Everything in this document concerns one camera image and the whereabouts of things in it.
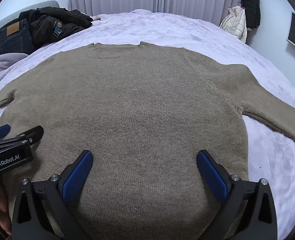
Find dark blue jeans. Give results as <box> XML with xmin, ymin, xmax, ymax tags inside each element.
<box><xmin>0</xmin><ymin>19</ymin><xmax>35</xmax><ymax>60</ymax></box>

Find grey quilted headboard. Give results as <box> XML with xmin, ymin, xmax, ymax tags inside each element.
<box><xmin>0</xmin><ymin>0</ymin><xmax>60</xmax><ymax>40</ymax></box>

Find lilac crumpled cloth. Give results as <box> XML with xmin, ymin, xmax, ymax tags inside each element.
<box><xmin>0</xmin><ymin>53</ymin><xmax>30</xmax><ymax>82</ymax></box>

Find white puffer jacket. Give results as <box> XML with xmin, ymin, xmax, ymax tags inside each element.
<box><xmin>219</xmin><ymin>5</ymin><xmax>248</xmax><ymax>43</ymax></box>

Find black hanging coat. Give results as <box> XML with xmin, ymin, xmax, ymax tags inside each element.
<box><xmin>239</xmin><ymin>0</ymin><xmax>261</xmax><ymax>30</ymax></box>

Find pile of dark clothes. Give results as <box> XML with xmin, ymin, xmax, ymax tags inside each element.
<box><xmin>17</xmin><ymin>7</ymin><xmax>93</xmax><ymax>47</ymax></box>

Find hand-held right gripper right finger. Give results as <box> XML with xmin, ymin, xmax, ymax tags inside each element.
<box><xmin>196</xmin><ymin>150</ymin><xmax>279</xmax><ymax>240</ymax></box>

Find person's left hand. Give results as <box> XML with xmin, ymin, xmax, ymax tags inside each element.
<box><xmin>0</xmin><ymin>184</ymin><xmax>12</xmax><ymax>236</ymax></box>

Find lavender fleece blanket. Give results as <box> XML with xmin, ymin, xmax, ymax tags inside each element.
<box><xmin>0</xmin><ymin>9</ymin><xmax>295</xmax><ymax>240</ymax></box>

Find tan knit sweater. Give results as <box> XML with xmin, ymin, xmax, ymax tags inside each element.
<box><xmin>0</xmin><ymin>41</ymin><xmax>295</xmax><ymax>240</ymax></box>

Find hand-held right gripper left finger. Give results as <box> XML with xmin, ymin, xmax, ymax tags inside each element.
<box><xmin>11</xmin><ymin>150</ymin><xmax>94</xmax><ymax>240</ymax></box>

